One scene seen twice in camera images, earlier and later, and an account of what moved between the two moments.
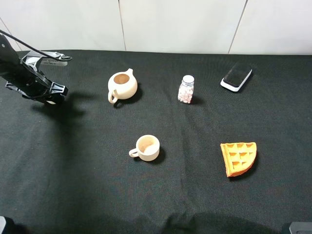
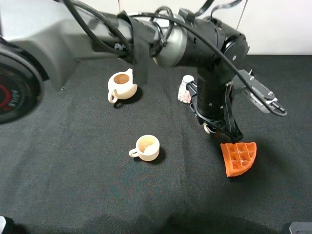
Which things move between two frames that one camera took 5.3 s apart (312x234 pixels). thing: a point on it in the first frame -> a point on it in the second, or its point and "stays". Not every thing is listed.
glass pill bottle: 185,94 stays
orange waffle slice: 238,157 stays
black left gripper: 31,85 -> 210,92
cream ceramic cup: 147,148 stays
